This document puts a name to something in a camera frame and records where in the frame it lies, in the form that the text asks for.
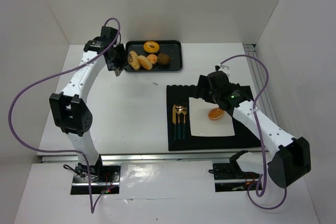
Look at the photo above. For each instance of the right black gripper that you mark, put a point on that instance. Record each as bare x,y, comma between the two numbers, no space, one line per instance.
202,89

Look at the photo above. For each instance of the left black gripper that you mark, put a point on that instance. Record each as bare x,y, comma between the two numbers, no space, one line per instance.
117,64

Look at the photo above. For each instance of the glazed round bun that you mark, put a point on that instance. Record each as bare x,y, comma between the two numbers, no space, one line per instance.
215,114

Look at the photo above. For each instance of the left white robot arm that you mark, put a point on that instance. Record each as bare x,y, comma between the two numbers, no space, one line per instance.
69,109

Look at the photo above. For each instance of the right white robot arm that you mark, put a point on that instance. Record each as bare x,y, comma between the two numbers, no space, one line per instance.
288,158

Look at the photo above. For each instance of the long bread roll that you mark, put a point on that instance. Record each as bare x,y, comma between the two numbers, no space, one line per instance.
133,60

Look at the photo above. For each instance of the oval bread loaf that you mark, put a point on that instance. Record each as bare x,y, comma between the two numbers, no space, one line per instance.
144,62

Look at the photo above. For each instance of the gold fork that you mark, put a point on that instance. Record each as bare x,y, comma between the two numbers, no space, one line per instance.
184,112

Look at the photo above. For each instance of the rose gold spoon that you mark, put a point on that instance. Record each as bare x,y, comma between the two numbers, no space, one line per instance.
179,109

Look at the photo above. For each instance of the black placemat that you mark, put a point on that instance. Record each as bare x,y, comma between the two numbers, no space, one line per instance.
178,94

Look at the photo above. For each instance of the gold knife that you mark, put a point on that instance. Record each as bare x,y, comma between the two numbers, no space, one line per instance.
174,121

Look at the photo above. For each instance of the white square plate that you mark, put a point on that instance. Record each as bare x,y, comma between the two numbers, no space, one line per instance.
202,126

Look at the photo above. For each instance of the small orange bun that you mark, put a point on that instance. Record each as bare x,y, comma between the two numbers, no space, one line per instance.
152,58

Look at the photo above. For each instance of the dark chocolate bun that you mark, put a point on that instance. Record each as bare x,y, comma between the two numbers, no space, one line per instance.
163,59

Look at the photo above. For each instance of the black baking tray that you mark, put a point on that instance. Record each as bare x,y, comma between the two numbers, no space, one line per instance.
172,48

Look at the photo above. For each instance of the side aluminium rails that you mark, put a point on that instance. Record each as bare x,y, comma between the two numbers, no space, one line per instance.
259,78

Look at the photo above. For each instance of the ring donut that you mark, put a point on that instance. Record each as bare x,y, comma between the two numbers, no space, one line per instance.
151,47

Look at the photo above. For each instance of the aluminium rail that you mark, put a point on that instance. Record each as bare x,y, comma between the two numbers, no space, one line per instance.
166,157

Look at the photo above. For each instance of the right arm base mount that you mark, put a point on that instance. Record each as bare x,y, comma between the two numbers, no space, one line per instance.
228,180

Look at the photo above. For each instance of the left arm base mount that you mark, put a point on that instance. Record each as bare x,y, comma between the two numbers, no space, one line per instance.
107,180

